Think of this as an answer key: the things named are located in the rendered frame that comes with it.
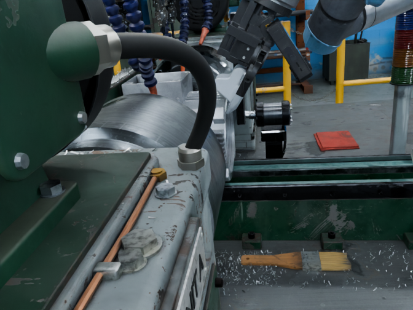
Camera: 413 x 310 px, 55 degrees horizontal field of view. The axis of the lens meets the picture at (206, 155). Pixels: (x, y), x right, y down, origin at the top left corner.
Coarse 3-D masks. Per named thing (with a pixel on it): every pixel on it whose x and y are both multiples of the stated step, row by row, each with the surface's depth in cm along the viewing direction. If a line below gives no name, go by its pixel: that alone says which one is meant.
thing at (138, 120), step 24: (144, 96) 59; (96, 120) 49; (120, 120) 48; (144, 120) 50; (168, 120) 52; (192, 120) 57; (72, 144) 46; (96, 144) 44; (120, 144) 45; (144, 144) 46; (168, 144) 47; (216, 144) 60; (216, 168) 55; (216, 192) 52; (216, 216) 52
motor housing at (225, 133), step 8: (192, 96) 80; (192, 104) 79; (216, 104) 78; (224, 104) 78; (232, 112) 89; (232, 120) 90; (216, 128) 76; (224, 128) 76; (232, 128) 91; (216, 136) 76; (224, 136) 76; (232, 136) 91; (224, 144) 76; (232, 144) 91; (224, 152) 77; (232, 152) 91; (232, 160) 89; (232, 168) 87
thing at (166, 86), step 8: (176, 72) 85; (128, 80) 82; (136, 80) 86; (160, 80) 87; (168, 80) 86; (184, 80) 79; (128, 88) 78; (136, 88) 78; (144, 88) 78; (160, 88) 77; (168, 88) 77; (176, 88) 77; (184, 88) 79; (192, 88) 86; (168, 96) 78; (176, 96) 77; (184, 96) 79; (184, 104) 79
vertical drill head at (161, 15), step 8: (120, 0) 69; (152, 0) 72; (160, 0) 71; (168, 0) 78; (120, 8) 80; (160, 8) 72; (168, 8) 79; (160, 16) 72; (168, 16) 79; (128, 24) 82; (160, 24) 73
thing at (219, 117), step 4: (216, 108) 76; (220, 108) 76; (216, 112) 75; (220, 112) 75; (224, 112) 76; (216, 116) 75; (220, 116) 75; (224, 116) 76; (216, 120) 75; (220, 120) 75; (224, 120) 76; (228, 168) 80; (228, 172) 80; (228, 176) 79; (228, 180) 81
